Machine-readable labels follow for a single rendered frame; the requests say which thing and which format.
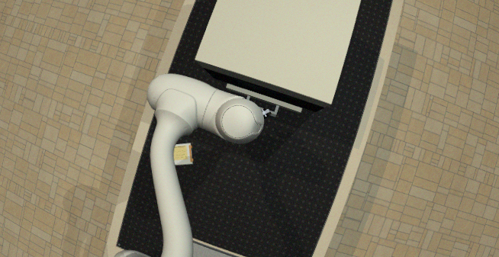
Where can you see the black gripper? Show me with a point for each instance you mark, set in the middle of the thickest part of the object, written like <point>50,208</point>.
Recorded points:
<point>266,112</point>

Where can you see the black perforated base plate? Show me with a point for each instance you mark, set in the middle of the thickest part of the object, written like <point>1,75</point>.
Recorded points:
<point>270,197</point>

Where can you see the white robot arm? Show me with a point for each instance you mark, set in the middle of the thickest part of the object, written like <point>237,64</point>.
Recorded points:
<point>182,104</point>

